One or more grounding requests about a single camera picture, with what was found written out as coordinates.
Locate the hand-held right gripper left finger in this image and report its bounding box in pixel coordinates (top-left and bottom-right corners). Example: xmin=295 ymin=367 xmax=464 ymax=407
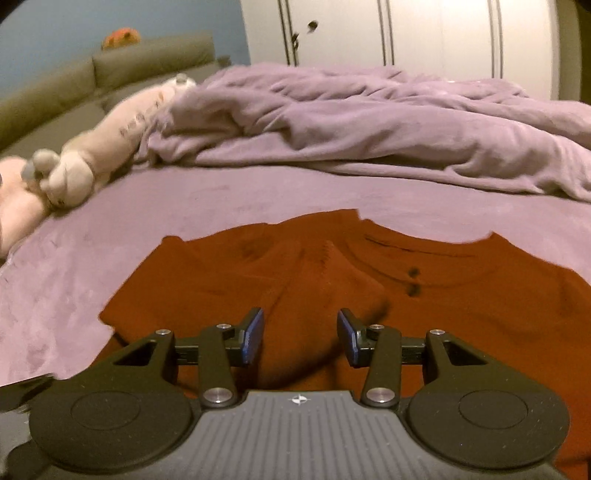
xmin=111 ymin=307 xmax=265 ymax=409

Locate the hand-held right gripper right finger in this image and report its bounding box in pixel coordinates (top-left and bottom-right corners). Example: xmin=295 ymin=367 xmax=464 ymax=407
xmin=337 ymin=308 xmax=496 ymax=409

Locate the rust brown sweater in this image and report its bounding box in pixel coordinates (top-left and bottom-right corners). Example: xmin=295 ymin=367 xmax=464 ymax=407
xmin=98 ymin=209 xmax=591 ymax=480

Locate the purple bed sheet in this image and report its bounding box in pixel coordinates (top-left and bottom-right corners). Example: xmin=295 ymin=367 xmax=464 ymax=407
xmin=0 ymin=162 xmax=591 ymax=387

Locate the purple duvet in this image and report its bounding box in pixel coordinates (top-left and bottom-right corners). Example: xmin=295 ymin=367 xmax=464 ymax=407
xmin=137 ymin=64 xmax=591 ymax=204

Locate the long beige plush toy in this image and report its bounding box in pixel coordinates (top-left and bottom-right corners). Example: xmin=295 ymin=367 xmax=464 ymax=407
xmin=23 ymin=73 xmax=200 ymax=210

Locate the white wardrobe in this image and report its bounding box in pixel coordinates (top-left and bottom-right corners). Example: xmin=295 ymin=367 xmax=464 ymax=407
xmin=240 ymin=0 xmax=563 ymax=100

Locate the orange plush toy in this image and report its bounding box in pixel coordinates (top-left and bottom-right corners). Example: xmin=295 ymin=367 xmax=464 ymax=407
xmin=102 ymin=28 xmax=142 ymax=51

